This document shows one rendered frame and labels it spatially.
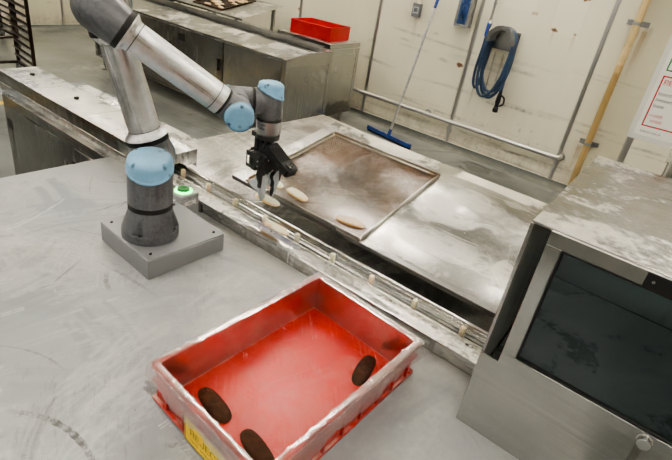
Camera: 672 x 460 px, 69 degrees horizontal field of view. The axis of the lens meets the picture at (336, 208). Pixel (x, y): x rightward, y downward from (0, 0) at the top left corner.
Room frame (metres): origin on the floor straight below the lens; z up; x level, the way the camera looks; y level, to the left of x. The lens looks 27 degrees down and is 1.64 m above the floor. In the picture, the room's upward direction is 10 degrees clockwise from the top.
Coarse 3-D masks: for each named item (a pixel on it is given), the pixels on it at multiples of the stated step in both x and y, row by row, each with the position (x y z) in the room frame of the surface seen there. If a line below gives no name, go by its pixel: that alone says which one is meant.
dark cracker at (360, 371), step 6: (360, 360) 0.84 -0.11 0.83; (366, 360) 0.84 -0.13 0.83; (372, 360) 0.84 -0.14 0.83; (360, 366) 0.82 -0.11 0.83; (366, 366) 0.82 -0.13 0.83; (372, 366) 0.82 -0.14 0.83; (354, 372) 0.80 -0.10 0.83; (360, 372) 0.80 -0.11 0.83; (366, 372) 0.80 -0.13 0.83; (354, 378) 0.78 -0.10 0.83; (360, 378) 0.78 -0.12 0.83; (366, 378) 0.79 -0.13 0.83; (360, 384) 0.77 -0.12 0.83
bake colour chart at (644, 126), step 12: (660, 60) 1.51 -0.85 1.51; (660, 72) 1.51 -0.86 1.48; (660, 84) 1.50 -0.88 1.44; (648, 96) 1.51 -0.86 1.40; (660, 96) 1.49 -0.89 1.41; (648, 108) 1.50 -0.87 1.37; (660, 108) 1.49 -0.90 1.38; (636, 120) 1.51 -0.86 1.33; (648, 120) 1.50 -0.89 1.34; (660, 120) 1.48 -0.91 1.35; (636, 132) 1.50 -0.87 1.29; (648, 132) 1.49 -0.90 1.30; (660, 132) 1.48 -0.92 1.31; (660, 144) 1.47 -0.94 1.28
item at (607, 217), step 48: (576, 192) 0.89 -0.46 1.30; (624, 192) 0.93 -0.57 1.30; (528, 240) 0.73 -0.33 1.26; (576, 240) 0.69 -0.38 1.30; (624, 240) 0.71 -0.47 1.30; (528, 288) 0.71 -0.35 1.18; (480, 384) 0.72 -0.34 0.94; (528, 384) 0.68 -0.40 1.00; (480, 432) 0.70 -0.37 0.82; (528, 432) 0.66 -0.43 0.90; (576, 432) 0.62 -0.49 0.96; (624, 432) 0.59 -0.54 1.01
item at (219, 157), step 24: (312, 120) 2.56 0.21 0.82; (336, 120) 2.63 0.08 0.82; (192, 144) 1.95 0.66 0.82; (216, 144) 1.99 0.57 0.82; (240, 144) 2.04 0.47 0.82; (288, 144) 2.14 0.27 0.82; (192, 168) 1.71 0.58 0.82; (216, 168) 1.75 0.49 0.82; (240, 168) 1.79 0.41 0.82; (240, 192) 1.58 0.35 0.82; (288, 216) 1.46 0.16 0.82; (336, 240) 1.36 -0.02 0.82; (384, 264) 1.27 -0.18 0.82; (384, 288) 1.14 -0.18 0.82; (432, 288) 1.18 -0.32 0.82; (456, 312) 1.09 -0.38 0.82; (480, 312) 1.11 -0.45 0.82
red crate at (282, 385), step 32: (320, 320) 0.96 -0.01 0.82; (256, 352) 0.81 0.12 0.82; (288, 352) 0.83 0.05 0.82; (320, 352) 0.85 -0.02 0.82; (352, 352) 0.86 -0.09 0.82; (192, 384) 0.70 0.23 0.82; (224, 384) 0.71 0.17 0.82; (256, 384) 0.73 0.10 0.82; (288, 384) 0.74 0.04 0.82; (320, 384) 0.75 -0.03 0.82; (352, 384) 0.77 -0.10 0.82; (256, 416) 0.65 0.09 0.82; (288, 416) 0.66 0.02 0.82; (320, 416) 0.67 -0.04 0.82
